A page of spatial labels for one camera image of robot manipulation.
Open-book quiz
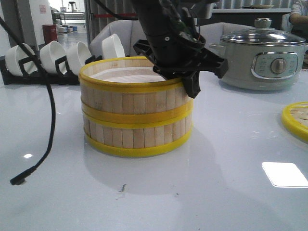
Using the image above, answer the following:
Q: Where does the yellow bamboo steamer lid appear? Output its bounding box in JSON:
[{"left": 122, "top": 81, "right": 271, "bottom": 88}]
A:
[{"left": 281, "top": 102, "right": 308, "bottom": 143}]

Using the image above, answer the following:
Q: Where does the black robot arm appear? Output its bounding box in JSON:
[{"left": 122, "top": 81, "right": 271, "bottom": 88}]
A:
[{"left": 132, "top": 0, "right": 228, "bottom": 98}]

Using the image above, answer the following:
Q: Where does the grey chair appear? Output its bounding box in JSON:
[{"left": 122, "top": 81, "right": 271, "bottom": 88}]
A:
[
  {"left": 199, "top": 22, "right": 252, "bottom": 48},
  {"left": 89, "top": 20, "right": 146, "bottom": 56}
]

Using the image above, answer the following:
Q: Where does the bamboo steamer basket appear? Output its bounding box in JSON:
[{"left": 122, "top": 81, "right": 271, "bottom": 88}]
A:
[
  {"left": 83, "top": 113, "right": 192, "bottom": 158},
  {"left": 79, "top": 56, "right": 193, "bottom": 128}
]

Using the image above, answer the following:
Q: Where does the black cable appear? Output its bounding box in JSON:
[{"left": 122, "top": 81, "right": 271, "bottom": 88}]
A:
[{"left": 0, "top": 16, "right": 56, "bottom": 186}]

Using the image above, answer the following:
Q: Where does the grey chair left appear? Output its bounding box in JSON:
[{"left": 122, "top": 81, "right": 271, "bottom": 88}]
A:
[{"left": 89, "top": 20, "right": 146, "bottom": 56}]

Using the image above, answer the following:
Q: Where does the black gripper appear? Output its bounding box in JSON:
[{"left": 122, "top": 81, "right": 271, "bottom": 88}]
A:
[{"left": 133, "top": 33, "right": 228, "bottom": 98}]

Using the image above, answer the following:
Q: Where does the white steamer liner paper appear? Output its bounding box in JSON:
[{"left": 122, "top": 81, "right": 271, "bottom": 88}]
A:
[{"left": 90, "top": 67, "right": 165, "bottom": 83}]

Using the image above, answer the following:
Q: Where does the grey chair right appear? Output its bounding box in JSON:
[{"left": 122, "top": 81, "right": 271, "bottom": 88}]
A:
[{"left": 199, "top": 22, "right": 252, "bottom": 48}]

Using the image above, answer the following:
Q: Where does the dark counter cabinet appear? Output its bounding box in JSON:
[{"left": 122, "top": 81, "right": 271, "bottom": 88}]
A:
[{"left": 210, "top": 8, "right": 291, "bottom": 29}]

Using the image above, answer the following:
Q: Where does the glass pot lid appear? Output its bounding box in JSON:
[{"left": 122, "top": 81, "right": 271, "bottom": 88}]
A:
[{"left": 220, "top": 18, "right": 306, "bottom": 46}]

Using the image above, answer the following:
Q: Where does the white bowl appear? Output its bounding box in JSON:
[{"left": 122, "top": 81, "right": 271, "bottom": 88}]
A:
[
  {"left": 5, "top": 45, "right": 38, "bottom": 77},
  {"left": 102, "top": 34, "right": 125, "bottom": 59},
  {"left": 66, "top": 41, "right": 92, "bottom": 75},
  {"left": 40, "top": 41, "right": 66, "bottom": 74}
]

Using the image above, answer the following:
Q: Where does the person in background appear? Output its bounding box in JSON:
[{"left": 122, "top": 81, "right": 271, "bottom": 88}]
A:
[{"left": 289, "top": 0, "right": 308, "bottom": 40}]

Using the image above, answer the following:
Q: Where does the green electric cooking pot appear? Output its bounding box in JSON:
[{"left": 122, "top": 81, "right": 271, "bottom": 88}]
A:
[{"left": 209, "top": 42, "right": 308, "bottom": 91}]

